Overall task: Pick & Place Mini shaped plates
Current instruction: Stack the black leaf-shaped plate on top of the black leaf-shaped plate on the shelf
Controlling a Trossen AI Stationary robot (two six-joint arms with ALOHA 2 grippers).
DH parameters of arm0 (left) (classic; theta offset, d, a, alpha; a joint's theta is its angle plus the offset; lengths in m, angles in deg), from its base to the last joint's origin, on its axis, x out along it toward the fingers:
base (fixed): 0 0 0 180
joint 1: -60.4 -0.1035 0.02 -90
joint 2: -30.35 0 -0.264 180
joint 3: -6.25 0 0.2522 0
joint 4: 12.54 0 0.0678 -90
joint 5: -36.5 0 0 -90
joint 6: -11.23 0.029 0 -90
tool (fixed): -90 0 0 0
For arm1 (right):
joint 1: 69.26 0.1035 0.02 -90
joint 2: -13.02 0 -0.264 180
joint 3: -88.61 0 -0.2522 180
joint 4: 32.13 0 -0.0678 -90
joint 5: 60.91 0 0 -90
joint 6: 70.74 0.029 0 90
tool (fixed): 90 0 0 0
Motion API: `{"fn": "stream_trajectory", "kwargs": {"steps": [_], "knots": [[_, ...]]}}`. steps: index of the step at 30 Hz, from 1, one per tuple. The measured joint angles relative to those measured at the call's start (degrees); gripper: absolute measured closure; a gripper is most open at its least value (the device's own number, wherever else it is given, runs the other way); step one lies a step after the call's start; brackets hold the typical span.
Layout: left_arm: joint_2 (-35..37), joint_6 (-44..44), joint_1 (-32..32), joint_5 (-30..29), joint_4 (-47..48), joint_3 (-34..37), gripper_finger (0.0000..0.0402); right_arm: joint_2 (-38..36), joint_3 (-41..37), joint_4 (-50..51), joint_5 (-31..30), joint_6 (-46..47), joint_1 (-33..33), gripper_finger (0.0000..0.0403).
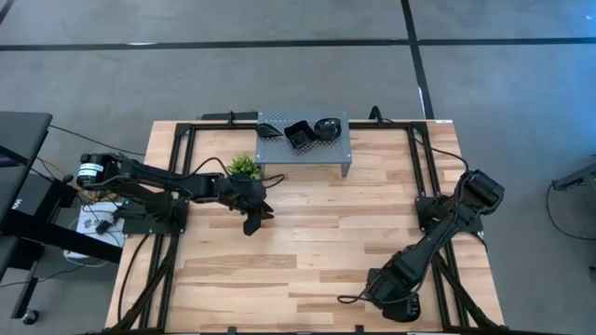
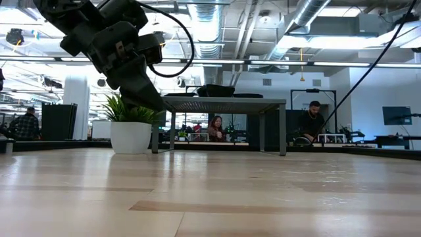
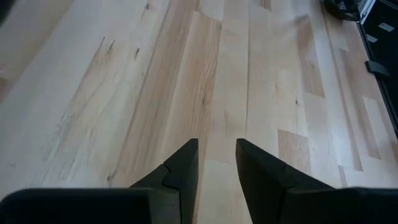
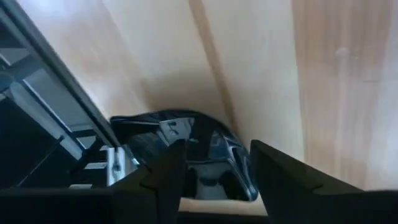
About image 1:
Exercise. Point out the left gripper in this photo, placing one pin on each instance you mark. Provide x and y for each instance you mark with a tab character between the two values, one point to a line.
242	193

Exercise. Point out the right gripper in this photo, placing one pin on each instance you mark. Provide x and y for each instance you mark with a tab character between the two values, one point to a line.
396	293

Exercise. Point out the black teardrop mini plate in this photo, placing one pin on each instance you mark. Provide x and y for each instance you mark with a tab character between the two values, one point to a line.
267	131

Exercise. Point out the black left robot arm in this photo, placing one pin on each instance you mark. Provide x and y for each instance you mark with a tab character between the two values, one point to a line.
153	179

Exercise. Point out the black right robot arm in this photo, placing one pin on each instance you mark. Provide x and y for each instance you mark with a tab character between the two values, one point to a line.
437	237

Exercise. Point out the green plant in white pot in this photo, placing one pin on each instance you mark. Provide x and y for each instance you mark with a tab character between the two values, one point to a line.
244	166

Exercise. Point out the grey perforated metal shelf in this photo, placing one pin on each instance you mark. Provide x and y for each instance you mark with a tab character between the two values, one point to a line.
279	153

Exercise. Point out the white printed box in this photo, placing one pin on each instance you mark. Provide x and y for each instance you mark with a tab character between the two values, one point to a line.
90	225

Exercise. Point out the white power strip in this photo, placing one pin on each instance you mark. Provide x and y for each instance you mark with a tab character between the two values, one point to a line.
74	255

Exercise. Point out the grey metal stand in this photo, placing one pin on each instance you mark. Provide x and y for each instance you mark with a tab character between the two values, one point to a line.
582	179

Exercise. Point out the black side desk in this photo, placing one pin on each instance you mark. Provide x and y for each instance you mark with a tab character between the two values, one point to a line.
23	139

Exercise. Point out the black caster wheel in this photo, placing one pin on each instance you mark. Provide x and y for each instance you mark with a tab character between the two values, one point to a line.
30	317

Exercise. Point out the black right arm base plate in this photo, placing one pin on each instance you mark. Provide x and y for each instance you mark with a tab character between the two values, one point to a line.
472	222

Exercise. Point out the black metal table frame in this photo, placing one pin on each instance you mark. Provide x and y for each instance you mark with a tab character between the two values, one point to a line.
182	128

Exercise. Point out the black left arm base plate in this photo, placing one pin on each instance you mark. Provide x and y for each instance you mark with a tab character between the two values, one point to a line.
139	225

